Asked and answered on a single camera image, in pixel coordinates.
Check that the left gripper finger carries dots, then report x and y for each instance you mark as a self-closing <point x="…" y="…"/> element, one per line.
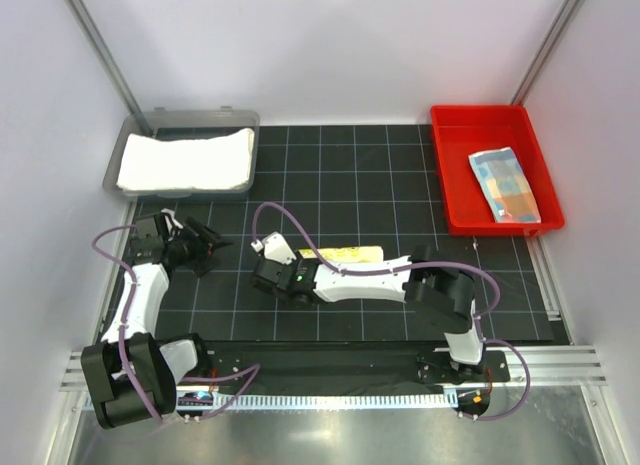
<point x="203" y="265"/>
<point x="208" y="241"/>

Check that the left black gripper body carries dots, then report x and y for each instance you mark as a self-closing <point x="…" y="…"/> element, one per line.
<point x="186" y="247"/>

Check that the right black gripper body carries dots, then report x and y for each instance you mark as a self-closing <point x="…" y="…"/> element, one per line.
<point x="296" y="264"/>

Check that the yellow patterned towel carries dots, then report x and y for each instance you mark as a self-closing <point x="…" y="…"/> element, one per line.
<point x="353" y="255"/>

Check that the white pink towel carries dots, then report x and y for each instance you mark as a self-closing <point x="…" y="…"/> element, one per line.
<point x="190" y="165"/>

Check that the blue patterned towel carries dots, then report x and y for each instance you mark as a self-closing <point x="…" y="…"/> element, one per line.
<point x="505" y="186"/>

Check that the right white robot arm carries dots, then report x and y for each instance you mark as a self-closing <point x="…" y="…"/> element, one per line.
<point x="442" y="297"/>

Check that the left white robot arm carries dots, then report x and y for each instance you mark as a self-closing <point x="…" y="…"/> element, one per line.
<point x="130" y="377"/>

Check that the clear plastic bin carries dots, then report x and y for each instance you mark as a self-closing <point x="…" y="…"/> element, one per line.
<point x="180" y="125"/>

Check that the red plastic bin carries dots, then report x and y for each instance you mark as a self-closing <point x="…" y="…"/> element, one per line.
<point x="461" y="130"/>

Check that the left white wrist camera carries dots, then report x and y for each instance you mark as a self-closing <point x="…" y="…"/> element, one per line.
<point x="173" y="225"/>

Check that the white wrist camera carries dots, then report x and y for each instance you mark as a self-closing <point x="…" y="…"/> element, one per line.
<point x="173" y="225"/>
<point x="274" y="247"/>

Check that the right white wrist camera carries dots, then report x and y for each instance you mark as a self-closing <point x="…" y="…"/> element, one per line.
<point x="274" y="247"/>

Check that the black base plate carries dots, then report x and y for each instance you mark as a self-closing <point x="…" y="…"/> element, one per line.
<point x="306" y="368"/>

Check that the slotted cable duct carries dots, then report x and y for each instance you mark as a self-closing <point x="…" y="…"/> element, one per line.
<point x="199" y="401"/>

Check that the left aluminium frame post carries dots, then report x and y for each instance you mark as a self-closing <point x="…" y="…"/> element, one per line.
<point x="106" y="59"/>

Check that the aluminium frame post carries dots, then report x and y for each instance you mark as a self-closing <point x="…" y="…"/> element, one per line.
<point x="106" y="59"/>
<point x="551" y="41"/>

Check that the aluminium front rail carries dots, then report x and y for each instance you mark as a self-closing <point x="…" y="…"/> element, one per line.
<point x="563" y="365"/>

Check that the right aluminium frame post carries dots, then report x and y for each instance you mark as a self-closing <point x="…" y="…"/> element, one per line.
<point x="551" y="41"/>

